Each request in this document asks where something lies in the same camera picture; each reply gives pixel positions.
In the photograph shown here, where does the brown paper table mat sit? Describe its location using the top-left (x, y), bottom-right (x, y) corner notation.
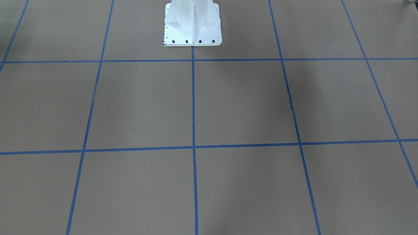
top-left (1, 0), bottom-right (417, 235)

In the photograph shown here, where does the white metal mounting plate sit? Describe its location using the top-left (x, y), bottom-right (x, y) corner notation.
top-left (163, 0), bottom-right (222, 47)

